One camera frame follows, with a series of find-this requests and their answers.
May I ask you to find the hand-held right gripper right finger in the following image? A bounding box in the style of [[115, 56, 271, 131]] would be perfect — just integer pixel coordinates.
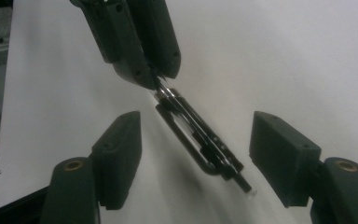
[[249, 110, 322, 209]]

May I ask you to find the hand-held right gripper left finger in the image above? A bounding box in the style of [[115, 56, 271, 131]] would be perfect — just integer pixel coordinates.
[[91, 110, 143, 210]]

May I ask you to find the black pen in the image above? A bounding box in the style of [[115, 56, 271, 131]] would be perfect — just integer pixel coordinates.
[[150, 77, 257, 196]]

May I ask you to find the white board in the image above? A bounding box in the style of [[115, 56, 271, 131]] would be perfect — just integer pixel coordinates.
[[0, 0, 358, 224]]

